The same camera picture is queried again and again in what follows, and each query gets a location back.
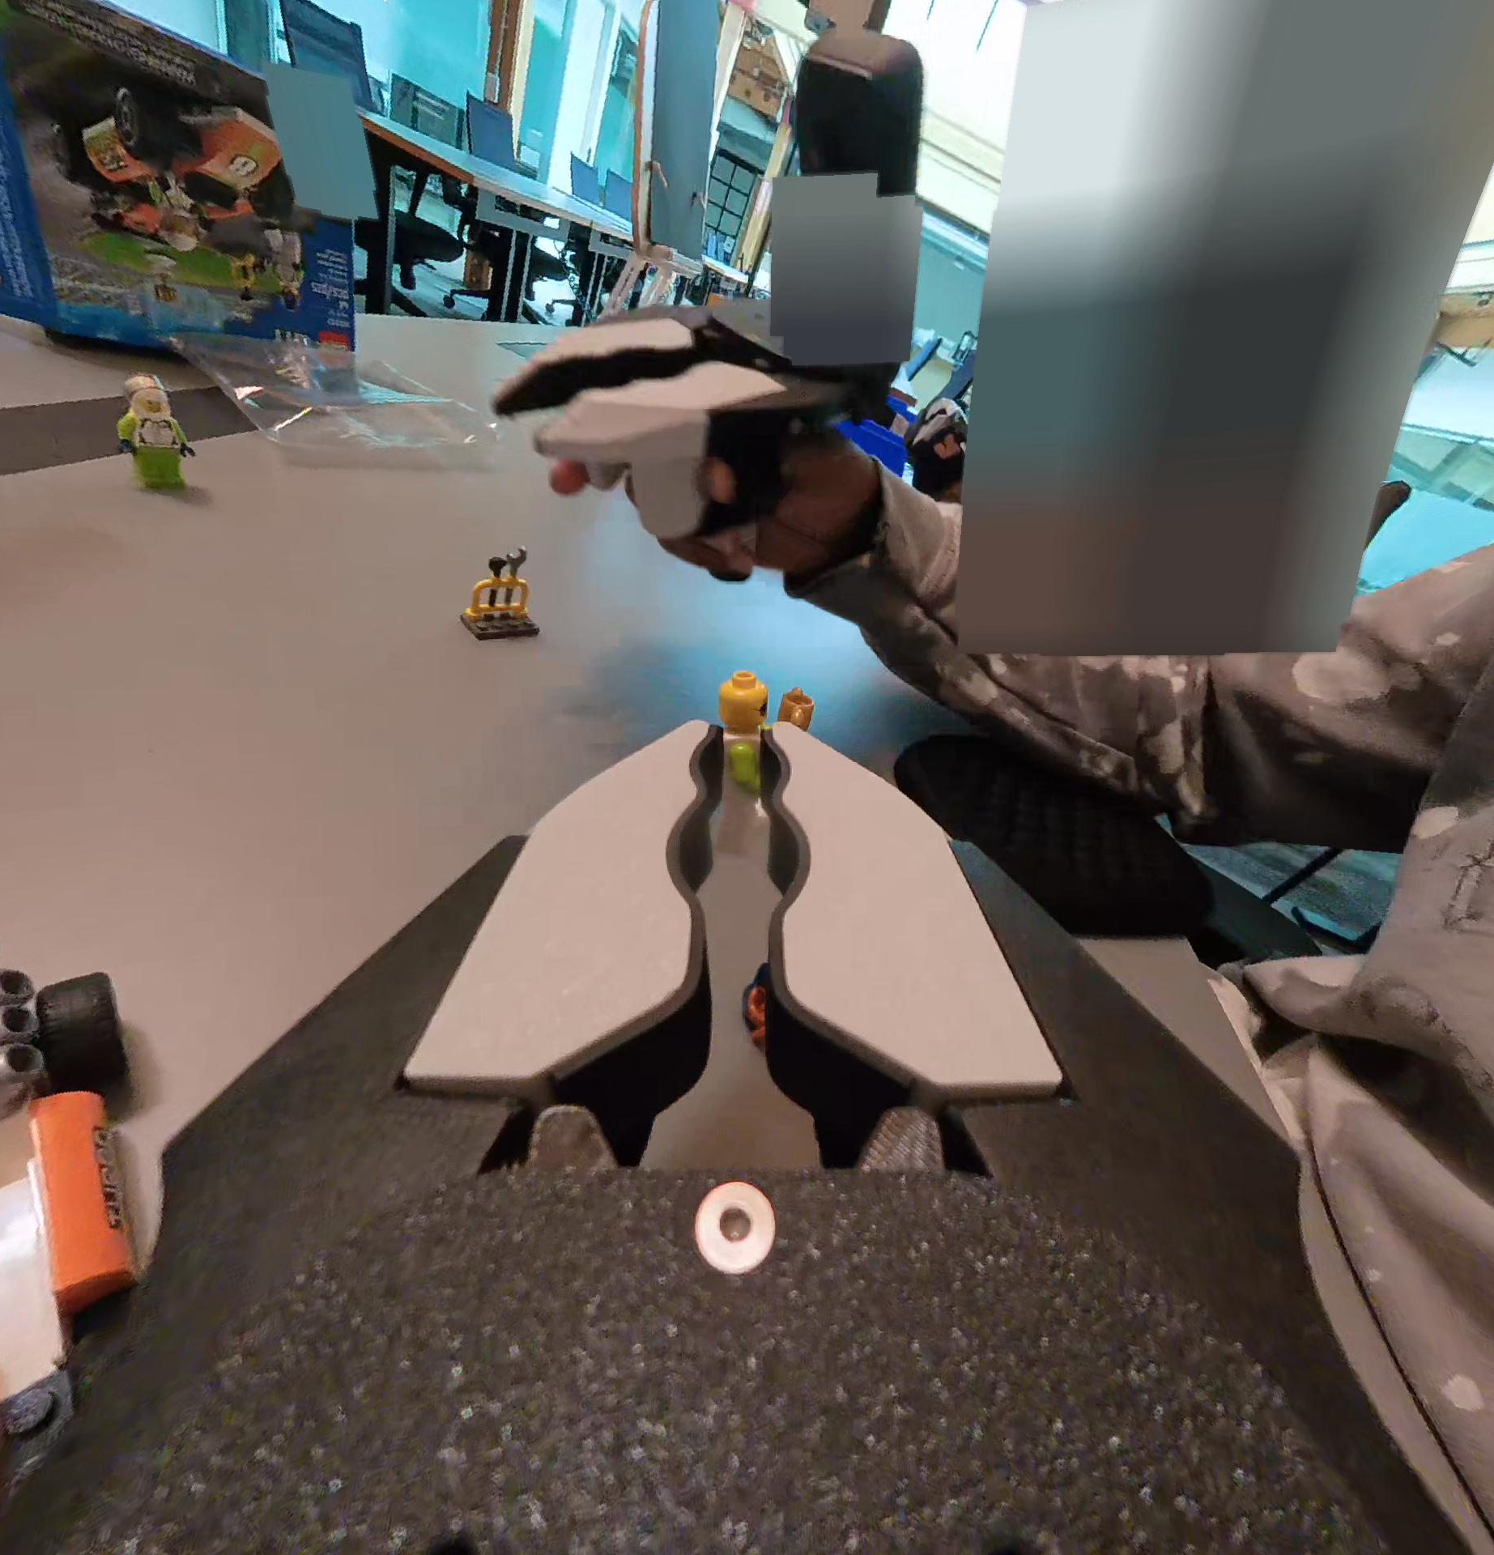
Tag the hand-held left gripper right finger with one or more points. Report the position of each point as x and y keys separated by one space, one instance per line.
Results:
x=917 y=960

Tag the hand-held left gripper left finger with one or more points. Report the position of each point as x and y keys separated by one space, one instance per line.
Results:
x=565 y=960

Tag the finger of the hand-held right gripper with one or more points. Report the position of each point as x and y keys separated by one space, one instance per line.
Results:
x=650 y=425
x=625 y=361

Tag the blue cap with orange hair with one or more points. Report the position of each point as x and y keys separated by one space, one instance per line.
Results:
x=757 y=1001

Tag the small yellow lego piece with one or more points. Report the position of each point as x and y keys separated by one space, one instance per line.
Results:
x=501 y=591

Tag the small tan lego piece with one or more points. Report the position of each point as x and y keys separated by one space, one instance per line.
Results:
x=796 y=710

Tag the yellow round lego piece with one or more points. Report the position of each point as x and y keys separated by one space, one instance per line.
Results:
x=743 y=701

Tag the green lego minifigure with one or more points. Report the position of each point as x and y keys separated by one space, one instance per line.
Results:
x=151 y=438

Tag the orange lego race car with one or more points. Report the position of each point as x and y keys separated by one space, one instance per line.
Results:
x=55 y=1216

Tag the person's right forearm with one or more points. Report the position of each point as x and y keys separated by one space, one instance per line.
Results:
x=1112 y=706

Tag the blue lego set box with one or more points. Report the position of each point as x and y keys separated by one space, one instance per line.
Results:
x=140 y=171

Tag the person's right hand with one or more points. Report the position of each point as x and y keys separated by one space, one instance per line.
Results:
x=837 y=503

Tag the tall black panel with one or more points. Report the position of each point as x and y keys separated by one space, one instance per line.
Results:
x=684 y=123

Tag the black mesh office chair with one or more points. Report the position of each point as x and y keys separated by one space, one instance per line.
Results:
x=1062 y=839

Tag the long wooden office desk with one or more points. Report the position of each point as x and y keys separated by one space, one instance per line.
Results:
x=492 y=196

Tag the blue plastic bin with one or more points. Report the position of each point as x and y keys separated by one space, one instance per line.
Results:
x=904 y=450

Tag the clear plastic bag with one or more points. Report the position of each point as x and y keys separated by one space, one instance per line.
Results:
x=334 y=402

